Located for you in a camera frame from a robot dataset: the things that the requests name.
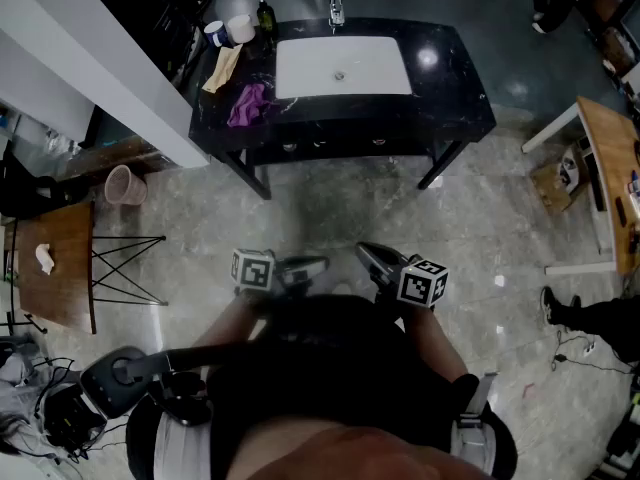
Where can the person's black shirt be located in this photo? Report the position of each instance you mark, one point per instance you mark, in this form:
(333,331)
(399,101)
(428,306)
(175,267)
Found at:
(325,368)

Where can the light wooden desk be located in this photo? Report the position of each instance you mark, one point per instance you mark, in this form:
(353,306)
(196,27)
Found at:
(610,168)

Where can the blue white mug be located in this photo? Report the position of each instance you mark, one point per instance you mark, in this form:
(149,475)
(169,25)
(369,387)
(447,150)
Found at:
(216,33)

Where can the grey oval pod device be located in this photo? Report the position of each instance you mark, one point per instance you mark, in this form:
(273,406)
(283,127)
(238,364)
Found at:
(100,393)

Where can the black equipment on stand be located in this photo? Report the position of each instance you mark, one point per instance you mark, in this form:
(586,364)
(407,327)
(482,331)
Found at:
(625,453)

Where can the metal sink drain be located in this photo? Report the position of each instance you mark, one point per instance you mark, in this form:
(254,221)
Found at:
(340,74)

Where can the white sink basin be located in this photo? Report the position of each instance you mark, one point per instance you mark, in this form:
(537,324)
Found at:
(310,68)

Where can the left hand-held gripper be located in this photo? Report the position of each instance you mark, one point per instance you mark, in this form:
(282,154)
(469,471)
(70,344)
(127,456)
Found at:
(252,270)

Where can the person's left forearm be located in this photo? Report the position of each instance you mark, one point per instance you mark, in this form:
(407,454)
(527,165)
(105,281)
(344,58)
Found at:
(220,328)

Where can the black marble vanity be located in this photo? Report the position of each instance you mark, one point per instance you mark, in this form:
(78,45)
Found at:
(460,98)

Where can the person's right forearm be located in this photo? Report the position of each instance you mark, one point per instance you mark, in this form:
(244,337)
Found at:
(435,338)

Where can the black office chair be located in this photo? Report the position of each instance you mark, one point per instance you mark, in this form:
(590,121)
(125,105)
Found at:
(25,188)

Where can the small black slab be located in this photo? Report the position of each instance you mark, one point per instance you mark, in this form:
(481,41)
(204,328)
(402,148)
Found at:
(620,211)

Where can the black equipment case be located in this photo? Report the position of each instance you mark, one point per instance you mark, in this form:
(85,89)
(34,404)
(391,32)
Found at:
(70,415)

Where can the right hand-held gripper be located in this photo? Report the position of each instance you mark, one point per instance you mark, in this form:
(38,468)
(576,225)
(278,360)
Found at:
(422,288)

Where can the person's face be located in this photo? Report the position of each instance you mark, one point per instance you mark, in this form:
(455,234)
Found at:
(360,453)

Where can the person's grey white vest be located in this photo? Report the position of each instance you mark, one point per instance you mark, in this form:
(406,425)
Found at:
(470,443)

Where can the chrome faucet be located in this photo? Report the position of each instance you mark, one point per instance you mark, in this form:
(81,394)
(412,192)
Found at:
(336,8)

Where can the small blue object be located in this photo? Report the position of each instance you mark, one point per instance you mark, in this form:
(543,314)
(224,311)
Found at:
(635,178)

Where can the cardboard box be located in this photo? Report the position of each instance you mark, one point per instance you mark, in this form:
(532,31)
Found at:
(555,188)

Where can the white paper scrap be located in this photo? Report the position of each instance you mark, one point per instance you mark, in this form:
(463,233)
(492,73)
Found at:
(500,281)

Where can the white partition panel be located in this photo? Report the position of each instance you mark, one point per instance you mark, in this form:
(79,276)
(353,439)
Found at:
(125,83)

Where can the dark wooden shelf unit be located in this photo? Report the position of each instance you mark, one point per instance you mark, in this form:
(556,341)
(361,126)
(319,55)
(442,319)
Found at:
(610,28)

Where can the white crumpled tissue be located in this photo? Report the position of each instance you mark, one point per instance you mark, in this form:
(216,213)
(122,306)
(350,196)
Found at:
(45,258)

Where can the pink wastebasket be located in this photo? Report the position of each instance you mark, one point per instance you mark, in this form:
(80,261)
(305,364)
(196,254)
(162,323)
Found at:
(125,185)

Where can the green glass bottle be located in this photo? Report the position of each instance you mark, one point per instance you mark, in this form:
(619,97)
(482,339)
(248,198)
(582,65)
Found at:
(266,15)

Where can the grey jacket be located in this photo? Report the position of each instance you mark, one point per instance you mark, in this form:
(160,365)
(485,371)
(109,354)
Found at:
(15,373)

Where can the purple cloth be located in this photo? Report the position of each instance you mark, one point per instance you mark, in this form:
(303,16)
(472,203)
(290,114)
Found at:
(247,104)

